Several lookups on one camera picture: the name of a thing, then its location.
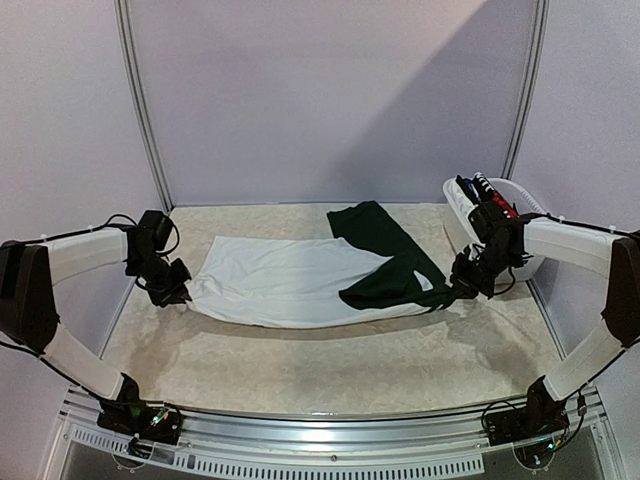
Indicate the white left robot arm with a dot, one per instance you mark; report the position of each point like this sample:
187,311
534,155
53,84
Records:
51,316

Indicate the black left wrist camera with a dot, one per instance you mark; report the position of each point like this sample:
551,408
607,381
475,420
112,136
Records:
160,225

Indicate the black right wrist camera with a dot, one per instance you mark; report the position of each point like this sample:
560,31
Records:
490,224

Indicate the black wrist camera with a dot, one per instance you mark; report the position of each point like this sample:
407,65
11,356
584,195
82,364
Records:
160,225
490,224

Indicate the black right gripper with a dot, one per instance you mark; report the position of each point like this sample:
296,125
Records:
465,279

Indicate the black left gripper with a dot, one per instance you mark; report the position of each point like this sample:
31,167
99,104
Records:
171,295

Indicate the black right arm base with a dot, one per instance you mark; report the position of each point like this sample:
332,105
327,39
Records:
541,415

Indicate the left aluminium frame post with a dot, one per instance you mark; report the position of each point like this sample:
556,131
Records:
140,104

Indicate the white and green t-shirt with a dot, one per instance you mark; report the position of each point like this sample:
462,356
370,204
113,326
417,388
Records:
369,269

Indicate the dark patterned clothes pile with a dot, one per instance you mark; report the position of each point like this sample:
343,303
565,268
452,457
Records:
478,189

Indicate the aluminium front rail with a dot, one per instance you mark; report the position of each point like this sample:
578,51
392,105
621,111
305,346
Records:
446,444

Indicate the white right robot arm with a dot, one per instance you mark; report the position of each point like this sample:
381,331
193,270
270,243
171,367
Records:
567,297

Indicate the aluminium frame post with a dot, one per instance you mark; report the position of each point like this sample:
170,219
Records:
140,104
526,95

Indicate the right aluminium frame post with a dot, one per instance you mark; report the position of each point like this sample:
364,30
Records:
526,95

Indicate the white plastic laundry basket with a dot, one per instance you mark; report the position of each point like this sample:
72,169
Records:
519,264

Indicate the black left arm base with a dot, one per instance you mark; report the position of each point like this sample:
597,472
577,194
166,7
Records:
128,414

